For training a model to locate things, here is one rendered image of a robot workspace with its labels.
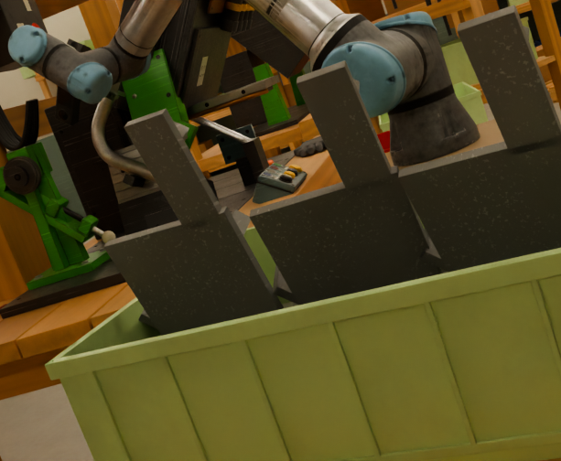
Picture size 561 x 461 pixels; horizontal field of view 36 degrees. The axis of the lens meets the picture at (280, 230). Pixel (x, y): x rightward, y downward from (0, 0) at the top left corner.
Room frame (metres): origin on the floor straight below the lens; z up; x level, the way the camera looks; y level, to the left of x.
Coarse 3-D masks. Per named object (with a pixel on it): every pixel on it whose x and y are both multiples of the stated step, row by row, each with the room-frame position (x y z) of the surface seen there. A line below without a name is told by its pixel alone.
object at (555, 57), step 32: (352, 0) 5.38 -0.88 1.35; (384, 0) 4.82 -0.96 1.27; (416, 0) 4.61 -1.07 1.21; (448, 0) 4.23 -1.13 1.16; (544, 0) 4.37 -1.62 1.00; (448, 32) 4.30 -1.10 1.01; (544, 32) 4.38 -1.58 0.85; (448, 64) 4.46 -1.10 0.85; (544, 64) 4.33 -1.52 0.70; (288, 96) 6.14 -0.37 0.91
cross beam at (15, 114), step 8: (56, 96) 2.47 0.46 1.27; (24, 104) 2.29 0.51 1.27; (40, 104) 2.37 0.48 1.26; (48, 104) 2.41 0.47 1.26; (8, 112) 2.21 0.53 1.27; (16, 112) 2.24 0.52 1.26; (24, 112) 2.28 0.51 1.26; (40, 112) 2.36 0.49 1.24; (8, 120) 2.19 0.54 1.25; (16, 120) 2.23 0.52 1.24; (24, 120) 2.26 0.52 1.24; (40, 120) 2.34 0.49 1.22; (48, 120) 2.38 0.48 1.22; (16, 128) 2.21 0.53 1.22; (40, 128) 2.32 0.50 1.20; (48, 128) 2.36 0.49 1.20
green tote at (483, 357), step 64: (256, 256) 1.18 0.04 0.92; (128, 320) 0.96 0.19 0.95; (256, 320) 0.73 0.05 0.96; (320, 320) 0.71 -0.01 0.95; (384, 320) 0.69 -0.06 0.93; (448, 320) 0.66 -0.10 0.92; (512, 320) 0.64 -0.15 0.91; (64, 384) 0.84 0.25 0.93; (128, 384) 0.80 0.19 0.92; (192, 384) 0.77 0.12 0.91; (256, 384) 0.74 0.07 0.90; (320, 384) 0.72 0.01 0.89; (384, 384) 0.70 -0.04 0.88; (448, 384) 0.67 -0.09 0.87; (512, 384) 0.65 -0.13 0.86; (128, 448) 0.82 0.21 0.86; (192, 448) 0.79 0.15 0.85; (256, 448) 0.76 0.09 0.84; (320, 448) 0.73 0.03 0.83; (384, 448) 0.70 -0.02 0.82; (448, 448) 0.68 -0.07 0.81; (512, 448) 0.65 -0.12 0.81
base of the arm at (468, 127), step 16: (432, 96) 1.40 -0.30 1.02; (448, 96) 1.41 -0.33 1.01; (400, 112) 1.42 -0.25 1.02; (416, 112) 1.40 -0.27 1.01; (432, 112) 1.40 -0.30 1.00; (448, 112) 1.40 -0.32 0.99; (464, 112) 1.42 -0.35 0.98; (400, 128) 1.42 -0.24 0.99; (416, 128) 1.40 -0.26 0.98; (432, 128) 1.39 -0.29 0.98; (448, 128) 1.40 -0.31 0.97; (464, 128) 1.40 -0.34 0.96; (400, 144) 1.44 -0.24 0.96; (416, 144) 1.40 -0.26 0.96; (432, 144) 1.39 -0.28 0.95; (448, 144) 1.38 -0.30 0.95; (464, 144) 1.39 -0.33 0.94; (400, 160) 1.43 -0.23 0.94; (416, 160) 1.40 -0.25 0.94
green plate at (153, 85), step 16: (160, 48) 1.99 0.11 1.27; (160, 64) 1.99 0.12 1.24; (128, 80) 2.01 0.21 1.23; (144, 80) 1.99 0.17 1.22; (160, 80) 1.98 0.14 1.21; (128, 96) 2.00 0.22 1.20; (144, 96) 1.99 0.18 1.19; (160, 96) 1.98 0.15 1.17; (176, 96) 1.97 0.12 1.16; (144, 112) 1.98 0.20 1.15; (176, 112) 1.96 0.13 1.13
